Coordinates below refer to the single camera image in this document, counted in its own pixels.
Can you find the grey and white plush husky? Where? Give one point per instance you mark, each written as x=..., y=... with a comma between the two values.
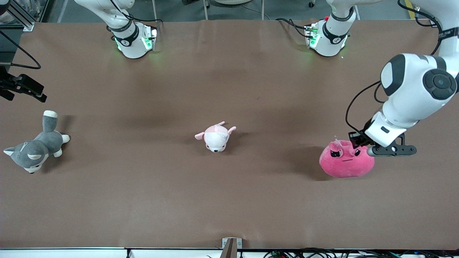
x=37, y=148

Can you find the white stool with metal legs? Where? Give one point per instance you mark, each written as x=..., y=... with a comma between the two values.
x=233, y=1

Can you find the black chair caster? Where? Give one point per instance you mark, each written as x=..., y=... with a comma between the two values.
x=313, y=5

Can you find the aluminium extrusion profile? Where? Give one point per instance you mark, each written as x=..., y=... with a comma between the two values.
x=21, y=18

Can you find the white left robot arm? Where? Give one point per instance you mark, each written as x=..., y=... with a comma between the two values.
x=408, y=82

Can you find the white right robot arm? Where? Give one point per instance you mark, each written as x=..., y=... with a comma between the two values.
x=131, y=44

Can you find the white and pink plush dog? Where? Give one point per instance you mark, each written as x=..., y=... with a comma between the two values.
x=216, y=139

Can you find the pink round plush toy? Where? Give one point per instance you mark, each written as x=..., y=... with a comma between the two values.
x=346, y=166

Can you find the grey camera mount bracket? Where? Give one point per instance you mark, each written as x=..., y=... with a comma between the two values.
x=231, y=247

